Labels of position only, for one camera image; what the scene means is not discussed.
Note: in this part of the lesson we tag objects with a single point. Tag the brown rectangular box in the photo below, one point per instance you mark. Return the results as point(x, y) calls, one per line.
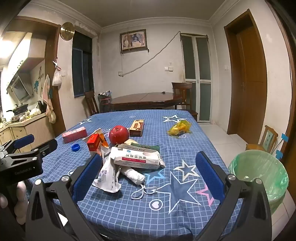
point(136, 127)

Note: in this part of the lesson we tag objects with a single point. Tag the round bin with green liner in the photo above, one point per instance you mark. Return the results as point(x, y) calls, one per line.
point(254, 166)

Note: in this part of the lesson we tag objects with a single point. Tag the red cigarette box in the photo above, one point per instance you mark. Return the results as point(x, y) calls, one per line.
point(93, 143)

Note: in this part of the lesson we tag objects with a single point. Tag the wooden dining chair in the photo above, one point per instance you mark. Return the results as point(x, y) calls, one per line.
point(91, 102)
point(182, 89)

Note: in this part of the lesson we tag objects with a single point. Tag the blue tape piece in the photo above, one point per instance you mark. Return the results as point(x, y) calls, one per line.
point(285, 138)
point(278, 154)

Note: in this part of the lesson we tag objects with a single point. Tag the blue bottle cap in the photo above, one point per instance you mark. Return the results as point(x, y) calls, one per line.
point(75, 147)

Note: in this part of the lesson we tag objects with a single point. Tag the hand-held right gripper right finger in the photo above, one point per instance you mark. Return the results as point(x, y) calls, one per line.
point(209, 173)

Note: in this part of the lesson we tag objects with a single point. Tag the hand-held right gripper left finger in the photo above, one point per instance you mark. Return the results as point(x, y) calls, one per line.
point(89, 173)

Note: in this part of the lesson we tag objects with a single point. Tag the kitchen cabinet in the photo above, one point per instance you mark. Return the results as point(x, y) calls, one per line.
point(39, 129)

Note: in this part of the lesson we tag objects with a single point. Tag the red apple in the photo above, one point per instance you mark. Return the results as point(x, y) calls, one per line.
point(118, 134)

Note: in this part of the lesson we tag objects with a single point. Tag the white plastic bag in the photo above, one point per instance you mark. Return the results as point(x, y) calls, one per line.
point(34, 112)

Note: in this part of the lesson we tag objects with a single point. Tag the framed picture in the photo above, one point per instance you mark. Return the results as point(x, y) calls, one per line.
point(133, 40)

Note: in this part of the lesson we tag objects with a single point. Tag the red box at left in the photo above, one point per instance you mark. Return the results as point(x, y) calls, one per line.
point(74, 135)

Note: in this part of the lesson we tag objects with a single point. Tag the yellow foam sponge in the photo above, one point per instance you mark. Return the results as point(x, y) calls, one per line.
point(130, 141)

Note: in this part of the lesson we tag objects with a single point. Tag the blue star tablecloth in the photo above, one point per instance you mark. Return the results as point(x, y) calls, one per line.
point(138, 208)

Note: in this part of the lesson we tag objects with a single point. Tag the small wooden chair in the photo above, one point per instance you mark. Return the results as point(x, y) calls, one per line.
point(268, 136)

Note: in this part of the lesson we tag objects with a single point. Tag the range hood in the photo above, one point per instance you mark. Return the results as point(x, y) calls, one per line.
point(19, 89)

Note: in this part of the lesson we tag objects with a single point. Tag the person's left hand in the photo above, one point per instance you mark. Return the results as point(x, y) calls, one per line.
point(21, 197)

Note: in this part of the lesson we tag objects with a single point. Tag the white paper packet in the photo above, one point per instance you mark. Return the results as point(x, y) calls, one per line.
point(107, 176)

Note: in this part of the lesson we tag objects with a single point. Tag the black wok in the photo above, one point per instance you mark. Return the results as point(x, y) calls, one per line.
point(19, 109)

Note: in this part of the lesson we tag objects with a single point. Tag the gold wall clock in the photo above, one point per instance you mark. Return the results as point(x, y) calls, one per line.
point(67, 30)

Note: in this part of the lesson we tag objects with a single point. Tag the hanging mesh bag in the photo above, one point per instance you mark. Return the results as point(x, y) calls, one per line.
point(52, 117)

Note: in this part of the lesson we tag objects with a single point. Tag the yellow plastic wrapper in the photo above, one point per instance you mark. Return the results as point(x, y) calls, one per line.
point(180, 128)

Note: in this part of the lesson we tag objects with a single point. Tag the wooden door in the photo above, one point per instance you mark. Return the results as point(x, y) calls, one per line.
point(249, 81)

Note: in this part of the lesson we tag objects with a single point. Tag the orange white paper bag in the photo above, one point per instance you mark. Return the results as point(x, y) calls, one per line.
point(103, 139)

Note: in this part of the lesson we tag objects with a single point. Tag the green bag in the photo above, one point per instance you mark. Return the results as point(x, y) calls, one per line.
point(104, 99)

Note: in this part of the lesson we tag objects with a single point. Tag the white face mask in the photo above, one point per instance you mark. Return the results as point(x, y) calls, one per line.
point(134, 176)

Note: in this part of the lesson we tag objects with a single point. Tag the dark window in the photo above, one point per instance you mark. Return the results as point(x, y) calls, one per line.
point(82, 64)

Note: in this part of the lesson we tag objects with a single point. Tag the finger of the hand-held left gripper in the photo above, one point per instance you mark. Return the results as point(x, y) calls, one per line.
point(23, 141)
point(47, 146)

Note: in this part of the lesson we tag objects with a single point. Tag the hanging pink cloth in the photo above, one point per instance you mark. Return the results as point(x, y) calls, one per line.
point(47, 92)

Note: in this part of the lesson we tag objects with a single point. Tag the hanging plastic bag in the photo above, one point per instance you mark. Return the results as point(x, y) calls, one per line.
point(56, 78)

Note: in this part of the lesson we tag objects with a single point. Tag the glass double door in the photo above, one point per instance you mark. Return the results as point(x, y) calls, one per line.
point(196, 76)

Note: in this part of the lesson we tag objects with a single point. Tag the round wooden table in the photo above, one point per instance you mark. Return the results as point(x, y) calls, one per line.
point(143, 98)

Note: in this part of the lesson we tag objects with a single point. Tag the white medicine box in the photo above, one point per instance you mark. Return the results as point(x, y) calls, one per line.
point(138, 160)

